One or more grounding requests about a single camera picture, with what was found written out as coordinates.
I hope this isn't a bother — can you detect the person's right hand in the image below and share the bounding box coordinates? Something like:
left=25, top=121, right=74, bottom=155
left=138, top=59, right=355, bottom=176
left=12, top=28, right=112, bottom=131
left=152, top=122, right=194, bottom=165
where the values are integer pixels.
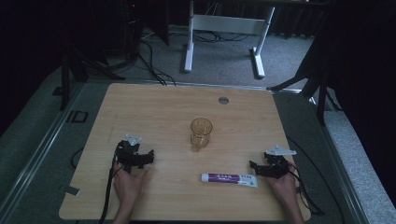
left=264, top=170, right=299, bottom=205

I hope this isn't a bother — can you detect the person's left hand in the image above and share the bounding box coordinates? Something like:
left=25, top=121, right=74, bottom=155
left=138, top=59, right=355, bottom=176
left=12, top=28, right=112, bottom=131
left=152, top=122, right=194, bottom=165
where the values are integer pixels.
left=112, top=161, right=150, bottom=213

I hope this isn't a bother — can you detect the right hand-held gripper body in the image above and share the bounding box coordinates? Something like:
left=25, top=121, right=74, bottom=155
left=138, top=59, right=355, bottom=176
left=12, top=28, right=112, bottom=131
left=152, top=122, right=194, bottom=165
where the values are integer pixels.
left=262, top=145, right=298, bottom=180

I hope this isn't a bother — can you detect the clear glass cup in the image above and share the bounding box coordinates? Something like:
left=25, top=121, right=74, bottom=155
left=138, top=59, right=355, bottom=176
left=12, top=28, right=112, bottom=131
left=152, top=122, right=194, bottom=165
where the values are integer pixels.
left=190, top=117, right=214, bottom=153

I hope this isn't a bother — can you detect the grey tape strip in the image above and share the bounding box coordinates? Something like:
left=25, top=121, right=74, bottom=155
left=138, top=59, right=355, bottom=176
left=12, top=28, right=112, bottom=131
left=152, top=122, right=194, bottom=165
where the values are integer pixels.
left=59, top=184, right=81, bottom=197

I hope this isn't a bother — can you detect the dark equipment rack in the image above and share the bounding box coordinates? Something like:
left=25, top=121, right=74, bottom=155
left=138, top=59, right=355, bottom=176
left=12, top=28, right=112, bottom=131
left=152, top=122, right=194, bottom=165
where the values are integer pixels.
left=120, top=0, right=145, bottom=62

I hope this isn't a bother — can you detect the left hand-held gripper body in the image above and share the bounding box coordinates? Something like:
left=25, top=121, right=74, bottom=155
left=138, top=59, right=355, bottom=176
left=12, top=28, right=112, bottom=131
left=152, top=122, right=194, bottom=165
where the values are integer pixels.
left=115, top=133, right=145, bottom=175

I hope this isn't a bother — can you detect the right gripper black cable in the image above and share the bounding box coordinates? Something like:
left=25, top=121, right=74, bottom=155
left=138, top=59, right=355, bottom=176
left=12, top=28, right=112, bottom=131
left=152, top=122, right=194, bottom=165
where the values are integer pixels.
left=288, top=161, right=325, bottom=217

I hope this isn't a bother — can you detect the long black floor cable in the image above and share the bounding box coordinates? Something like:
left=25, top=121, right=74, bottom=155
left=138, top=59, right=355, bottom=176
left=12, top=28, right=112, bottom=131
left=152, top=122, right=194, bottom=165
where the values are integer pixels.
left=285, top=135, right=347, bottom=224

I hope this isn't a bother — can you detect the black cable loop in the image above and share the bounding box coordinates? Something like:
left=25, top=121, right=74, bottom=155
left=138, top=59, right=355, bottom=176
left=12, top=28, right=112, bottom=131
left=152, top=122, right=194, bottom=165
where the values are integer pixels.
left=70, top=147, right=86, bottom=171

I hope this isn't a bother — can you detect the bundle of black floor cables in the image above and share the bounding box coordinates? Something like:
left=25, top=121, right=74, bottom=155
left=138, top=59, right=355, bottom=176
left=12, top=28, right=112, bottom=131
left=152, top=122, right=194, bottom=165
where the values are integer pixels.
left=136, top=39, right=177, bottom=87

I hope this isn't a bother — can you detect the silver floor rail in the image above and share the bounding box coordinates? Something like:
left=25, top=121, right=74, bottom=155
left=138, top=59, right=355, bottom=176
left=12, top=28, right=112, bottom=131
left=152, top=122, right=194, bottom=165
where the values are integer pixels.
left=309, top=96, right=372, bottom=224
left=0, top=83, right=86, bottom=216

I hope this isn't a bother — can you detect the purple and white toothpaste tube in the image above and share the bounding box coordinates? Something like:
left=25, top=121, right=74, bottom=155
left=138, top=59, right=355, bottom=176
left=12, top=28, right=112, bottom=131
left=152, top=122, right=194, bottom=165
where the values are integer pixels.
left=200, top=173, right=259, bottom=189

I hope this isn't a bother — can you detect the black metal stand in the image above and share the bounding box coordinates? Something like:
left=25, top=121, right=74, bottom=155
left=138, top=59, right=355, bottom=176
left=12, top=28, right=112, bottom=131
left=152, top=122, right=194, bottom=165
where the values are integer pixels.
left=59, top=46, right=126, bottom=112
left=266, top=40, right=344, bottom=126

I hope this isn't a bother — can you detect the white metal desk frame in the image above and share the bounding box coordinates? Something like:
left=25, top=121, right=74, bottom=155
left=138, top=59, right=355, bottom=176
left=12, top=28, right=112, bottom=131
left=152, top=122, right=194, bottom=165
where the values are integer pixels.
left=183, top=0, right=276, bottom=79

